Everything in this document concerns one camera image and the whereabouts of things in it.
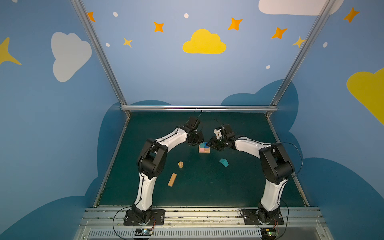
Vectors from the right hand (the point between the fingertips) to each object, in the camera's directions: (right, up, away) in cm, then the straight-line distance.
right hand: (207, 143), depth 96 cm
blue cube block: (-1, -2, +1) cm, 3 cm away
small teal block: (-3, -1, 0) cm, 4 cm away
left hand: (-2, +2, 0) cm, 3 cm away
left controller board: (-33, -40, -26) cm, 58 cm away
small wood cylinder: (-17, -13, -5) cm, 22 cm away
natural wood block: (-1, -5, +2) cm, 6 cm away
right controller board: (+27, -41, -25) cm, 55 cm away
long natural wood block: (-22, -21, -10) cm, 31 cm away
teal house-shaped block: (+10, -12, -3) cm, 16 cm away
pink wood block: (-3, -4, +2) cm, 6 cm away
